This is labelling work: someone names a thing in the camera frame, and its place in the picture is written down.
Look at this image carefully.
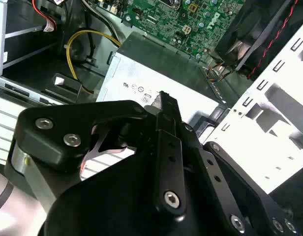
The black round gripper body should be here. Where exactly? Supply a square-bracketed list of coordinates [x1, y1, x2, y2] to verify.
[42, 147, 229, 236]

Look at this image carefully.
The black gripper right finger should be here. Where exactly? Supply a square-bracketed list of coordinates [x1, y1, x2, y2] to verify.
[177, 121, 300, 236]

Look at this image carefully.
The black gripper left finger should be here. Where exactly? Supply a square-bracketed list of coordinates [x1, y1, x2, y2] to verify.
[14, 90, 188, 216]

